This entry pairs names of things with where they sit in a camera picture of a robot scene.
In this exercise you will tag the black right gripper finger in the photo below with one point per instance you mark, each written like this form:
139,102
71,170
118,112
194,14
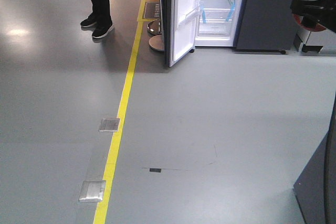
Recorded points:
315,6

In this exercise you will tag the red yellow apple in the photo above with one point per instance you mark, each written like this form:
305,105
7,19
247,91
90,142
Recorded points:
313,24

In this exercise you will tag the fridge door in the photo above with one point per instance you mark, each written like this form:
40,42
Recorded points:
179,26

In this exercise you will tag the grey white fridge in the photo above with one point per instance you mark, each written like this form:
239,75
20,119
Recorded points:
246,25

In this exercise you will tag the clear lower door bin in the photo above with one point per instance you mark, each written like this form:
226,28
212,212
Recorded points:
188,16

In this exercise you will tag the grey kitchen counter island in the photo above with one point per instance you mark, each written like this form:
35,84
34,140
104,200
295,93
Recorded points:
315,187

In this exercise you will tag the person in black trousers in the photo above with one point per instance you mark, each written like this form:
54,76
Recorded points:
100,18

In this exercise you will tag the metal floor socket plate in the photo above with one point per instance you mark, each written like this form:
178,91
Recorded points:
109,125

